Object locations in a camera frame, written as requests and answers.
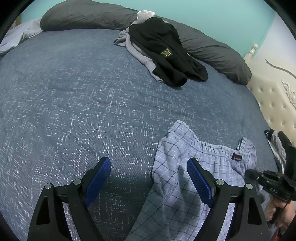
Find light blue plaid boxer shorts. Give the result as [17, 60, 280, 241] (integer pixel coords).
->
[126, 120, 257, 240]

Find person's right hand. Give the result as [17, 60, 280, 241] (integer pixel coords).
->
[273, 198, 295, 231]

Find black white striped garment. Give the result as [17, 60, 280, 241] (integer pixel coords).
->
[264, 128, 295, 173]

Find cream tufted headboard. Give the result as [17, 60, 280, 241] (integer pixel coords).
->
[244, 44, 295, 145]

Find blue-grey textured bedspread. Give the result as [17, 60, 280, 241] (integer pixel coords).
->
[1, 29, 276, 240]

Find long dark grey pillow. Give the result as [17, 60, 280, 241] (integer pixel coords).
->
[40, 1, 252, 85]

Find black garment with yellow label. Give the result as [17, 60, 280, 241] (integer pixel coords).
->
[129, 17, 208, 87]

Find light grey bed sheet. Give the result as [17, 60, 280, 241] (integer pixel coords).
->
[0, 18, 42, 57]

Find grey sweatshirt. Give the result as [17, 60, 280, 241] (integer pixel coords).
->
[114, 10, 164, 83]

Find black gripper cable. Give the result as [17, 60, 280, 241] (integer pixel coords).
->
[268, 201, 290, 230]

